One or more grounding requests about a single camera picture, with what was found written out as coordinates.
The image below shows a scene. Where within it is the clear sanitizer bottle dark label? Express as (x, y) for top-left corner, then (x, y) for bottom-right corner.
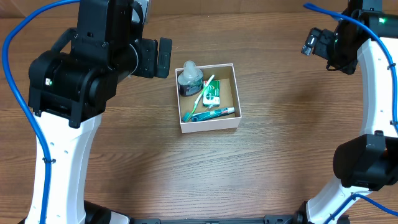
(177, 60), (203, 96)

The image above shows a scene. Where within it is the green white toothbrush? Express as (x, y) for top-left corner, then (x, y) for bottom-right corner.
(182, 75), (215, 123)

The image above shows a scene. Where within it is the green soap bar packet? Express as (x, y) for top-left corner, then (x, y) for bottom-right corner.
(202, 80), (221, 108)

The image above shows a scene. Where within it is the red green toothpaste tube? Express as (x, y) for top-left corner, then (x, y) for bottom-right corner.
(191, 107), (235, 122)

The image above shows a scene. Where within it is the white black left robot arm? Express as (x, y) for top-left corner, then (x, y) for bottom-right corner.
(22, 113), (134, 223)

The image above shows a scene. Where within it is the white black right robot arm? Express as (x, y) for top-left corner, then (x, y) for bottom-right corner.
(293, 0), (397, 223)

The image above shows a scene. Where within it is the white cardboard box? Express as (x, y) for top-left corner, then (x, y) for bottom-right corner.
(177, 63), (242, 133)

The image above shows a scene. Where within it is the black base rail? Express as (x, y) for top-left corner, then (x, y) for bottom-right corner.
(131, 214), (309, 224)

